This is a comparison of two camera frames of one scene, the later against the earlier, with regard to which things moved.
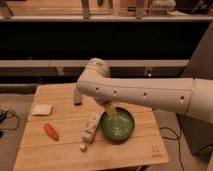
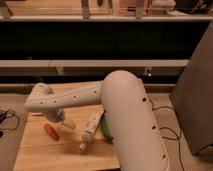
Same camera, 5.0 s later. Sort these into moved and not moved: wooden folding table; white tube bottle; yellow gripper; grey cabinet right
Moved: yellow gripper
Not moved: wooden folding table; white tube bottle; grey cabinet right
